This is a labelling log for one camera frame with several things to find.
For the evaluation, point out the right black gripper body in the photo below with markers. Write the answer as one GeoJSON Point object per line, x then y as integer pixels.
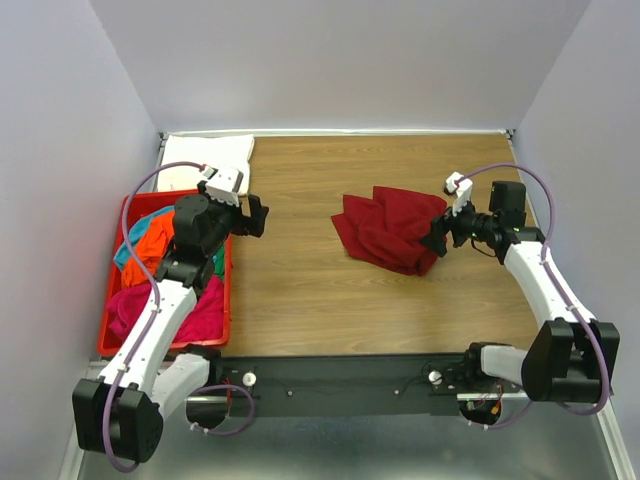
{"type": "Point", "coordinates": [467, 224]}

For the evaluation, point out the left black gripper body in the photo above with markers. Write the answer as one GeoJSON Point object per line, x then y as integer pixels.
{"type": "Point", "coordinates": [227, 219]}

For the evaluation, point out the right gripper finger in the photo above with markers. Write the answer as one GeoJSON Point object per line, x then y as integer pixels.
{"type": "Point", "coordinates": [441, 225]}
{"type": "Point", "coordinates": [435, 242]}

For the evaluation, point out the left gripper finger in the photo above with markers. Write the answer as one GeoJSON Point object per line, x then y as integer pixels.
{"type": "Point", "coordinates": [255, 204]}
{"type": "Point", "coordinates": [257, 221]}

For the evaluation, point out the dark red t shirt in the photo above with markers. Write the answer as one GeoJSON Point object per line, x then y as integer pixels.
{"type": "Point", "coordinates": [386, 229]}

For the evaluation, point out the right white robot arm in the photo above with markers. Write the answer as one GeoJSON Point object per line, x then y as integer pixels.
{"type": "Point", "coordinates": [523, 250]}

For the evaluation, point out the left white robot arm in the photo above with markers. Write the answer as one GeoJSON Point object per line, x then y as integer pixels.
{"type": "Point", "coordinates": [121, 412]}

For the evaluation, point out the green t shirt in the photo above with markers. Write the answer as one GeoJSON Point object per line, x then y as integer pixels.
{"type": "Point", "coordinates": [220, 260]}

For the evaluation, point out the orange t shirt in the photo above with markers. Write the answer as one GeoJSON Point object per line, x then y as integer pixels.
{"type": "Point", "coordinates": [150, 237]}

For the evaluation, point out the folded white t shirt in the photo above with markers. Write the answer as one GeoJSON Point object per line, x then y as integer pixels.
{"type": "Point", "coordinates": [229, 151]}

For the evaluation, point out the teal t shirt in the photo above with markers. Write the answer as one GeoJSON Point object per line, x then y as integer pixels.
{"type": "Point", "coordinates": [136, 232]}

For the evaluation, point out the red plastic bin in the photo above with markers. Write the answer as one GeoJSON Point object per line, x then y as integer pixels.
{"type": "Point", "coordinates": [141, 206]}

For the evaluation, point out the magenta t shirt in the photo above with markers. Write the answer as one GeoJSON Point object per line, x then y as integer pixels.
{"type": "Point", "coordinates": [205, 322]}

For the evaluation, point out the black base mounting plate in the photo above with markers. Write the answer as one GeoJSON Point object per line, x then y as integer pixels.
{"type": "Point", "coordinates": [346, 386]}

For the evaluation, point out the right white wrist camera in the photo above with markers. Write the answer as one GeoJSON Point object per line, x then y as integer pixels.
{"type": "Point", "coordinates": [459, 188]}

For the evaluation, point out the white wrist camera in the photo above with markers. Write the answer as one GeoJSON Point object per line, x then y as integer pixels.
{"type": "Point", "coordinates": [225, 185]}
{"type": "Point", "coordinates": [459, 188]}

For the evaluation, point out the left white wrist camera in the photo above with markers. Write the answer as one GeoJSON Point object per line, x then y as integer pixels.
{"type": "Point", "coordinates": [225, 185]}

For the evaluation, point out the aluminium frame rail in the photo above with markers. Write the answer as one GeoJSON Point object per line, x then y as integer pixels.
{"type": "Point", "coordinates": [550, 373]}

